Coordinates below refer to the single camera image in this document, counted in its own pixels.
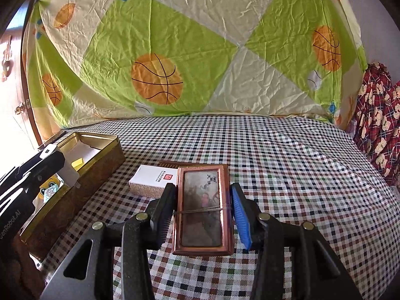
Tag brass door knob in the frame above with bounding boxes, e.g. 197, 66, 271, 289
15, 100, 31, 115

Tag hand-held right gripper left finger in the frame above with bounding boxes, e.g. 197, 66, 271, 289
39, 183, 177, 300

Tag yellow toy car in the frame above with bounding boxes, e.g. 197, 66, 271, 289
38, 175, 65, 203

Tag red bear print cloth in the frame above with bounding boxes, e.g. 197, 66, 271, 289
346, 62, 400, 190

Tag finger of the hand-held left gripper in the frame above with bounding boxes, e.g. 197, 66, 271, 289
0, 149, 66, 193

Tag golden tin box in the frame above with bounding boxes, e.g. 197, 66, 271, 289
19, 131, 126, 261

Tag white cardboard box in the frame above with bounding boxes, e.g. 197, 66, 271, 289
129, 164, 179, 199

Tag checkered bed sheet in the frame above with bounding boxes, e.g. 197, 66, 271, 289
37, 114, 400, 300

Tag brown comb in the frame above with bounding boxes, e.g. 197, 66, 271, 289
155, 159, 191, 167

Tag basketball print quilt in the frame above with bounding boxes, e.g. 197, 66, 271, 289
21, 0, 368, 132

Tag wooden door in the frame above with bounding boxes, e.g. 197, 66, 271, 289
0, 33, 41, 151

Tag white paper liner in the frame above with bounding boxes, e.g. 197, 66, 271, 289
40, 138, 102, 190

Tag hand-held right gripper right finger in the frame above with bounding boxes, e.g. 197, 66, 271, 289
230, 183, 363, 300

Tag copper framed mirror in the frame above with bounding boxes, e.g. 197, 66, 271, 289
171, 163, 236, 256

